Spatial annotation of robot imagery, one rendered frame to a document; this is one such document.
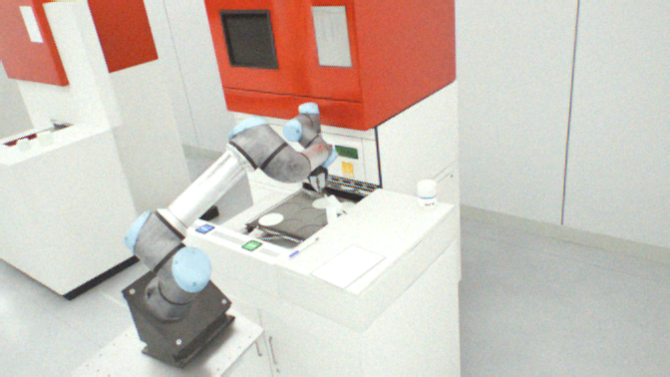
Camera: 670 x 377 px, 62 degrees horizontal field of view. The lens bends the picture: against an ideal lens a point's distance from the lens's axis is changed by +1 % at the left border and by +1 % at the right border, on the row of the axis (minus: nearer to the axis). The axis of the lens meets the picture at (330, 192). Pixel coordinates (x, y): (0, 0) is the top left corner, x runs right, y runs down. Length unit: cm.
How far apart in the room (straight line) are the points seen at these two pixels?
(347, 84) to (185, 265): 94
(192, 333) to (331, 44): 112
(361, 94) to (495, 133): 170
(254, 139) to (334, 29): 63
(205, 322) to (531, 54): 240
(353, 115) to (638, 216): 199
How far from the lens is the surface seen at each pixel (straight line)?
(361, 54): 204
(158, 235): 159
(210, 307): 181
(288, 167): 162
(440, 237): 202
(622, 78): 331
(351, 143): 224
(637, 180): 348
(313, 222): 217
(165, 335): 173
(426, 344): 216
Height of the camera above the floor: 194
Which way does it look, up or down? 26 degrees down
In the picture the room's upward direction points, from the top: 8 degrees counter-clockwise
